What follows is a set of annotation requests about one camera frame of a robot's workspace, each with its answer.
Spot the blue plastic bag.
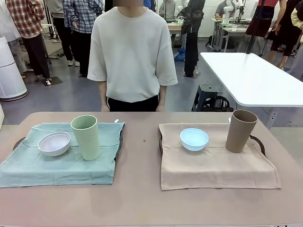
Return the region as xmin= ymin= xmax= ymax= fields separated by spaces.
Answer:
xmin=174 ymin=48 xmax=187 ymax=62

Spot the beige brown cloth mat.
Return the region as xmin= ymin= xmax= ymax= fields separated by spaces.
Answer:
xmin=158 ymin=122 xmax=282 ymax=191

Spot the bystander in red black dress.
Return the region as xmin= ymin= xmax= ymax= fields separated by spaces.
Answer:
xmin=246 ymin=0 xmax=280 ymax=55

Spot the bystander in dark camouflage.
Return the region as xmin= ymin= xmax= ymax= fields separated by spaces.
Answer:
xmin=181 ymin=0 xmax=205 ymax=78

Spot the white bowl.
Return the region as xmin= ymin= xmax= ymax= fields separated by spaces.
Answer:
xmin=37 ymin=131 xmax=71 ymax=157

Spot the bystander in blue plaid shirt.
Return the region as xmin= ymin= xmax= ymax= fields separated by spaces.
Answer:
xmin=62 ymin=0 xmax=104 ymax=78

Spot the tan brown tall cup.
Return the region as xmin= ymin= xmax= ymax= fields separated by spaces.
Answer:
xmin=225 ymin=109 xmax=258 ymax=154

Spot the black stand pole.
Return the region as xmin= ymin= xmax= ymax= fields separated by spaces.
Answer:
xmin=246 ymin=0 xmax=265 ymax=54

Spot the grey background desk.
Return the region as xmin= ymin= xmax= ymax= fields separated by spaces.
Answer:
xmin=212 ymin=18 xmax=251 ymax=52

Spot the dark brown plastic tray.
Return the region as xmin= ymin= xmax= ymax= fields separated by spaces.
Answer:
xmin=12 ymin=122 xmax=125 ymax=164
xmin=158 ymin=134 xmax=267 ymax=190

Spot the light green tall cup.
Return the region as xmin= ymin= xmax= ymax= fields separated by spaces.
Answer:
xmin=70 ymin=115 xmax=99 ymax=161

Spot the bystander in white coat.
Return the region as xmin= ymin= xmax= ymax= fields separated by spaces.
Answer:
xmin=0 ymin=0 xmax=27 ymax=73

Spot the person in white shirt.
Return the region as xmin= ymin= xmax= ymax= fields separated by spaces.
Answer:
xmin=87 ymin=0 xmax=178 ymax=112

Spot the dark blue plastic stool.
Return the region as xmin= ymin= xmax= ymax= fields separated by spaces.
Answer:
xmin=191 ymin=84 xmax=224 ymax=112

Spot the seated bystander in grey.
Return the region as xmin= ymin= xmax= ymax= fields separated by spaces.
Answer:
xmin=159 ymin=0 xmax=177 ymax=17

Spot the bystander in black outfit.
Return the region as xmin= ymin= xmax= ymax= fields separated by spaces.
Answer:
xmin=267 ymin=0 xmax=301 ymax=69

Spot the seated bystander in beige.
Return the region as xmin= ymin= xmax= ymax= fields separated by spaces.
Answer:
xmin=214 ymin=0 xmax=229 ymax=19

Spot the bystander with yellow sleeve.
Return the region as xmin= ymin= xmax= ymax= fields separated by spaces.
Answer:
xmin=287 ymin=2 xmax=303 ymax=81

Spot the bystander in black trousers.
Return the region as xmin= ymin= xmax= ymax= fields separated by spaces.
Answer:
xmin=45 ymin=0 xmax=80 ymax=67

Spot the light blue bowl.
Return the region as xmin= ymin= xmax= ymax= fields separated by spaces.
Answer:
xmin=179 ymin=128 xmax=210 ymax=151

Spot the teal cloth mat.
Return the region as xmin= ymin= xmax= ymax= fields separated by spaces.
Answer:
xmin=0 ymin=121 xmax=125 ymax=189

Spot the person's right forearm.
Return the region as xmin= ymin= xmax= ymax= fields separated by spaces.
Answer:
xmin=98 ymin=81 xmax=108 ymax=107

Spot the black floor base plate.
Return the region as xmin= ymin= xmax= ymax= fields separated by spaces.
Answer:
xmin=40 ymin=76 xmax=63 ymax=86

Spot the white table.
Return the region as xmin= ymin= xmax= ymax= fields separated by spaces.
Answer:
xmin=199 ymin=52 xmax=303 ymax=130

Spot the white air purifier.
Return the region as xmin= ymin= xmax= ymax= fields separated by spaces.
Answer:
xmin=0 ymin=35 xmax=28 ymax=102

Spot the bystander in red plaid shirt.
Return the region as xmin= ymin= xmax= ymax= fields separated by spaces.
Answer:
xmin=6 ymin=0 xmax=52 ymax=82

